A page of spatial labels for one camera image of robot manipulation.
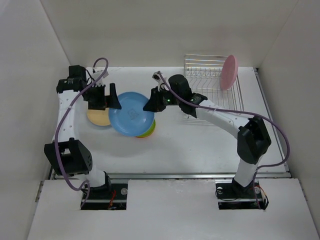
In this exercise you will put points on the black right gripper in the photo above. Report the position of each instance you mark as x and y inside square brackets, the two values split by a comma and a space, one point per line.
[154, 103]

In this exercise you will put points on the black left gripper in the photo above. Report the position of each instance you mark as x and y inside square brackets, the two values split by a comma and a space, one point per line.
[105, 101]

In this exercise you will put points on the beige plate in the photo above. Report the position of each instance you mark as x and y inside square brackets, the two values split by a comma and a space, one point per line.
[98, 117]

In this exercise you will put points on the green plate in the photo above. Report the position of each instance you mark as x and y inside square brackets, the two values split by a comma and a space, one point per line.
[151, 129]

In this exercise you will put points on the blue plate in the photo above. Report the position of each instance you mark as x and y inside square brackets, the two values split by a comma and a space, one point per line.
[131, 120]

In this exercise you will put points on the pink plate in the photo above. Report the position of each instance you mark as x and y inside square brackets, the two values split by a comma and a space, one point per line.
[229, 73]

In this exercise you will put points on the orange plate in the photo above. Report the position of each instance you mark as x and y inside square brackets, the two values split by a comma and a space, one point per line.
[142, 136]

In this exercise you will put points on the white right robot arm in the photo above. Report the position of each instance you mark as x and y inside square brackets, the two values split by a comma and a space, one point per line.
[253, 139]

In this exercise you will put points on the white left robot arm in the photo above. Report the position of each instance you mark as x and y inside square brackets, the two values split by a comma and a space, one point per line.
[68, 156]

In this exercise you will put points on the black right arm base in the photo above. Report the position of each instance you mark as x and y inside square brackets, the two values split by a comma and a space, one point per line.
[231, 196]

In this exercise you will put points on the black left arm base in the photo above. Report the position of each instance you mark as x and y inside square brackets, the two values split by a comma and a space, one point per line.
[113, 199]

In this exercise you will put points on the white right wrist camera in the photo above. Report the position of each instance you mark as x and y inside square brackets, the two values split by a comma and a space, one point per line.
[157, 76]

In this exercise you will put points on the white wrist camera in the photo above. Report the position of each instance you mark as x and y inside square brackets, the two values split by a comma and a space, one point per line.
[98, 75]
[157, 76]

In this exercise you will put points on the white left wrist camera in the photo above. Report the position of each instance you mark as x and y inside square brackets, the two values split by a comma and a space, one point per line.
[98, 75]

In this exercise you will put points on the silver wire dish rack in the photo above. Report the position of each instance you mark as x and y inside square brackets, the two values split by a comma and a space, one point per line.
[203, 73]

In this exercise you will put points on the aluminium table rail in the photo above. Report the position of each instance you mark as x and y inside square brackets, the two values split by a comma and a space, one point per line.
[181, 146]

